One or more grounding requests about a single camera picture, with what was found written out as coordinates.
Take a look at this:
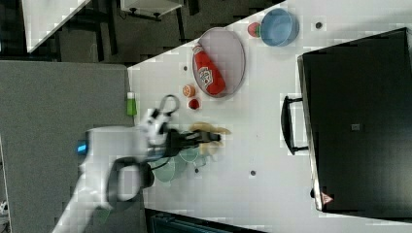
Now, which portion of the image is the red plush ketchup bottle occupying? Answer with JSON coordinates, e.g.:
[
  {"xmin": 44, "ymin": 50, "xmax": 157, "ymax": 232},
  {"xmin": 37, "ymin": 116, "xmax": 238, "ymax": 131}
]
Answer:
[{"xmin": 192, "ymin": 44, "xmax": 225, "ymax": 95}]

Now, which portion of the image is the grey round plate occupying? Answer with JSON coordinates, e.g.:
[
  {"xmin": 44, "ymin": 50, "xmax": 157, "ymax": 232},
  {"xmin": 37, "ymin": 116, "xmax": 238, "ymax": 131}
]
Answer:
[{"xmin": 192, "ymin": 27, "xmax": 246, "ymax": 98}]

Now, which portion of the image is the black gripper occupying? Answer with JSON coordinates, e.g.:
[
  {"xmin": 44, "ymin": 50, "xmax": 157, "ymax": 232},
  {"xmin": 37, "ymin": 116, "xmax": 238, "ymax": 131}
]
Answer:
[{"xmin": 164, "ymin": 129, "xmax": 222, "ymax": 157}]

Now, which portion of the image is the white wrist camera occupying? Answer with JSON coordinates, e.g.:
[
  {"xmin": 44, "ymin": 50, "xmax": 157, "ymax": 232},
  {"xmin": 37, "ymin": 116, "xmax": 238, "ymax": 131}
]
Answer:
[{"xmin": 139, "ymin": 109, "xmax": 171, "ymax": 146}]

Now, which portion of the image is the red strawberry toy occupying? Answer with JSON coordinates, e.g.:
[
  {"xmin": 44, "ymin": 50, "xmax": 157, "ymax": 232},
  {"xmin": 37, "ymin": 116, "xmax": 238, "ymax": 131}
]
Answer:
[{"xmin": 189, "ymin": 99, "xmax": 200, "ymax": 110}]

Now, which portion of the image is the green bottle white cap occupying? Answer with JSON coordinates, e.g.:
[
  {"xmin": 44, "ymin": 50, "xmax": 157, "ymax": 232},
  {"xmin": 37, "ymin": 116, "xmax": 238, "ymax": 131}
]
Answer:
[{"xmin": 126, "ymin": 91, "xmax": 137, "ymax": 117}]

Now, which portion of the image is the green colander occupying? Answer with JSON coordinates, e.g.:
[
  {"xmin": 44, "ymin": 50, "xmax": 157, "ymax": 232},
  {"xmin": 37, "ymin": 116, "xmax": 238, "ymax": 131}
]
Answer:
[{"xmin": 150, "ymin": 156, "xmax": 188, "ymax": 186}]

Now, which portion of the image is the blue bowl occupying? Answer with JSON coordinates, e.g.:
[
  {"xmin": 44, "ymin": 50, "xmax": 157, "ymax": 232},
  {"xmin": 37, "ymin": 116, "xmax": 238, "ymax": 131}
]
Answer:
[{"xmin": 259, "ymin": 9, "xmax": 299, "ymax": 47}]

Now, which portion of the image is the blue metal frame rail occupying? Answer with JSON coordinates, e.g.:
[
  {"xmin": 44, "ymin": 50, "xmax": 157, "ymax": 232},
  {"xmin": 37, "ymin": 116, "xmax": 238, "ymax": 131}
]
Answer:
[{"xmin": 145, "ymin": 208, "xmax": 263, "ymax": 233}]

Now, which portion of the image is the white side table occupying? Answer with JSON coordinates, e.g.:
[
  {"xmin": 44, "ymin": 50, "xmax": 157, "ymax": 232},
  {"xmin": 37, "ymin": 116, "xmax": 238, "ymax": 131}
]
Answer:
[{"xmin": 20, "ymin": 0, "xmax": 91, "ymax": 53}]

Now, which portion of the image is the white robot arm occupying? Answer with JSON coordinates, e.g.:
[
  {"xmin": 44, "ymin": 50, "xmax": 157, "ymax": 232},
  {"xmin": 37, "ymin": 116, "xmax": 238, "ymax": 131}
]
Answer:
[{"xmin": 51, "ymin": 122, "xmax": 228, "ymax": 233}]

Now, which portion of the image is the orange slice toy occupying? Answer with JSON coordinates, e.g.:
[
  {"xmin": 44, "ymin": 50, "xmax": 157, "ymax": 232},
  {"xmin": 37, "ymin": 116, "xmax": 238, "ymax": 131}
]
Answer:
[{"xmin": 183, "ymin": 84, "xmax": 195, "ymax": 98}]

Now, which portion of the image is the black cable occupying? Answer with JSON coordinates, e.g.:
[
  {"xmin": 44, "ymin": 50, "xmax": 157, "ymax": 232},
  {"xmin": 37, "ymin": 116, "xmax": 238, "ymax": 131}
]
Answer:
[{"xmin": 156, "ymin": 94, "xmax": 182, "ymax": 117}]

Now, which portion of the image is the black toaster oven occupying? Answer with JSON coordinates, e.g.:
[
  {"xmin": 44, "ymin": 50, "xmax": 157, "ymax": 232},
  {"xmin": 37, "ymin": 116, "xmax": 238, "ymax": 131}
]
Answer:
[{"xmin": 296, "ymin": 28, "xmax": 412, "ymax": 222}]

